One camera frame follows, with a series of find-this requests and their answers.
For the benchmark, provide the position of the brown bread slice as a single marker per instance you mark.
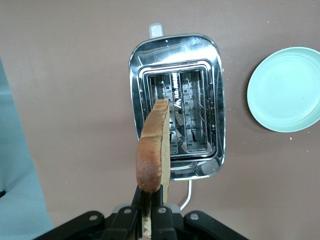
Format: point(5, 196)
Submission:
point(152, 150)

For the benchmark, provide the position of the beige chrome toaster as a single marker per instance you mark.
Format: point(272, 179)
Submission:
point(175, 105)

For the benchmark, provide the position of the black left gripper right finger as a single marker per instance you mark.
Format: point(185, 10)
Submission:
point(180, 225)

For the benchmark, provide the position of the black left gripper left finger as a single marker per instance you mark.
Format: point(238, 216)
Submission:
point(100, 225)

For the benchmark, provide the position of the light green plate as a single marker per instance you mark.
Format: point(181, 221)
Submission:
point(285, 90)

